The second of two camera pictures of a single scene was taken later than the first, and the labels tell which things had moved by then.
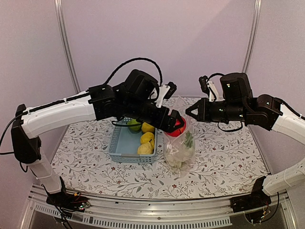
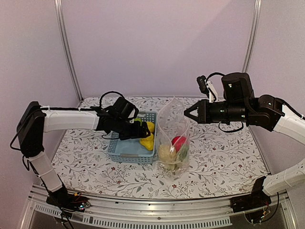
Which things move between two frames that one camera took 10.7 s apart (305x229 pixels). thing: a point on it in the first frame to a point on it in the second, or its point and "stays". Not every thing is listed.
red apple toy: x=178 y=130 to x=177 y=141
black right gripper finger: x=206 y=115 stays
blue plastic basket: x=124 y=145 stays
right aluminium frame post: x=256 y=16 stays
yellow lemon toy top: x=146 y=127 stays
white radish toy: x=188 y=152 to x=184 y=151
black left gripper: x=160 y=123 to x=136 y=134
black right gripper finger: x=205 y=109 stays
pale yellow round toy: x=145 y=149 to x=165 y=155
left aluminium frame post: x=59 y=11 stays
